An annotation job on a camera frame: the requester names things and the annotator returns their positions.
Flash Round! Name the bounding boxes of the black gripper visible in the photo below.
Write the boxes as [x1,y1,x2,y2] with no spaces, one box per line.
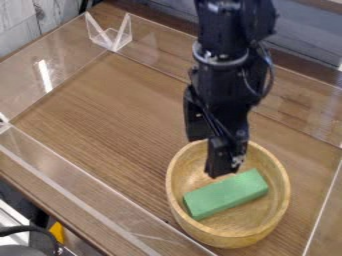
[183,56,272,179]

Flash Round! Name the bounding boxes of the yellow and black device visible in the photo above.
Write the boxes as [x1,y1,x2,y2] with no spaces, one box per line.
[25,219,91,256]

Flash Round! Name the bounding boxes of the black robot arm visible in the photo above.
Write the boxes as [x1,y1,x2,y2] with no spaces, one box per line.
[183,0,278,178]

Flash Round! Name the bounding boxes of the black cable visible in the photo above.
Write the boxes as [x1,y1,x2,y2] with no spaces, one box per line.
[0,225,61,251]

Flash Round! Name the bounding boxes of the clear acrylic enclosure walls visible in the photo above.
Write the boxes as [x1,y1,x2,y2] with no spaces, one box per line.
[0,15,342,256]

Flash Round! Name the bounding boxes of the brown wooden bowl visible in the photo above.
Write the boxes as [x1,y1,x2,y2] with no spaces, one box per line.
[165,140,291,248]

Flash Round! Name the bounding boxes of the green rectangular block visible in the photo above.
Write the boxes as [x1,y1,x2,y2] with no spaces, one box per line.
[183,169,268,220]

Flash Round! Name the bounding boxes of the clear acrylic corner bracket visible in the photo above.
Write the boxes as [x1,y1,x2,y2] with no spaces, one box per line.
[84,13,132,52]

